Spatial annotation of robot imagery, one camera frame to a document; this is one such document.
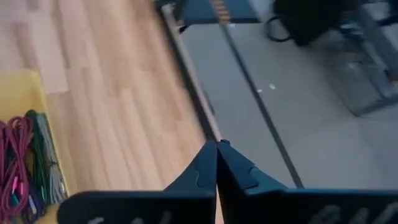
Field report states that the yellow plastic tray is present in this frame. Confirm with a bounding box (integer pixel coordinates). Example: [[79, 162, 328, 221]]
[[0, 68, 78, 224]]

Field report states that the dark purple USB-C cable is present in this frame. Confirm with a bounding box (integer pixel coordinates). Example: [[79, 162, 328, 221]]
[[18, 192, 47, 223]]

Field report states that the black aluminium table frame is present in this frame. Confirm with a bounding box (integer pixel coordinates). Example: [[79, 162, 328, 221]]
[[155, 0, 223, 144]]

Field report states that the light purple USB-C cable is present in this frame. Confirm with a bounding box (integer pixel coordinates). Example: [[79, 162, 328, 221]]
[[37, 113, 68, 205]]

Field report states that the green USB-C cable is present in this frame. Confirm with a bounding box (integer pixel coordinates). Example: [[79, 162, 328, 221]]
[[24, 109, 48, 203]]

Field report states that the coiled black cable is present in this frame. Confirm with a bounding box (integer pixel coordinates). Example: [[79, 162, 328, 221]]
[[264, 15, 295, 43]]

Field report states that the black floor object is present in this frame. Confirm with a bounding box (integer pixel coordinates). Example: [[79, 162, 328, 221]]
[[273, 0, 361, 47]]

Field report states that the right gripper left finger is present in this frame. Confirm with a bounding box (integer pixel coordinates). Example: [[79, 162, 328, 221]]
[[163, 140, 218, 196]]

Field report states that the dark hazard-striped floor mat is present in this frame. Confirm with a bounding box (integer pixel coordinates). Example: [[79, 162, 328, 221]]
[[178, 0, 261, 25]]

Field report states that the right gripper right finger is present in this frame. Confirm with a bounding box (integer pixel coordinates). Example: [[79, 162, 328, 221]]
[[216, 139, 289, 224]]

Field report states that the maroon USB-C cable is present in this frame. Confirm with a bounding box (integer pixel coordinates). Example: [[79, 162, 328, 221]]
[[0, 115, 35, 220]]

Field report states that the grey metal furniture base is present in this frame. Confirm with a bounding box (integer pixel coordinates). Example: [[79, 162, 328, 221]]
[[338, 6, 398, 118]]

